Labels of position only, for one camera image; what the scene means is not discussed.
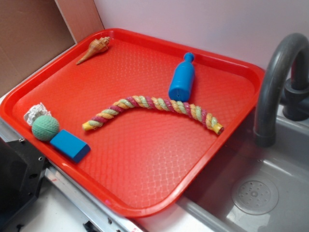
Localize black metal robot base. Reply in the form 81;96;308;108
0;139;48;231

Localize blue plastic bottle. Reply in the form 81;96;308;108
168;53;195;102

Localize red plastic tray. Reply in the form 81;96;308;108
0;29;264;218

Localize blue rectangular block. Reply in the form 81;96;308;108
50;130;91;163

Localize brown spiral seashell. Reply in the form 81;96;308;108
76;37;110;65

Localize green dimpled rubber ball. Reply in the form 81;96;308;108
31;115;60;142

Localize grey plastic sink basin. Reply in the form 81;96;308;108
178;113;309;232

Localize round sink drain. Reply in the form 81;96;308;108
231;176;279;215

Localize grey curved faucet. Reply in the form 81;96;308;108
253;33;309;147

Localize brown cardboard panel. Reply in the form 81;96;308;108
0;0;104;96

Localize multicolour twisted rope toy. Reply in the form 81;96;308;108
82;96;224;135

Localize dark grey faucet handle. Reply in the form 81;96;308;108
281;78;309;121

